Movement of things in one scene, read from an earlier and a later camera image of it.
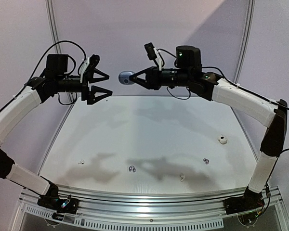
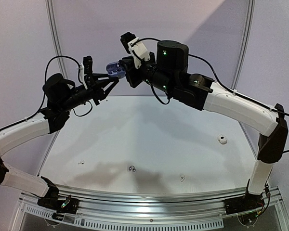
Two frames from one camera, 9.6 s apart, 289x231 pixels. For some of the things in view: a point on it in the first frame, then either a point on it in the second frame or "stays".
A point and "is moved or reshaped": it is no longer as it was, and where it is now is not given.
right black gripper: x=153 y=78 -> x=131 y=75
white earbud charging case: x=222 y=140 stays
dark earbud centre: x=134 y=170 stays
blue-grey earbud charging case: x=124 y=77 is moved or reshaped
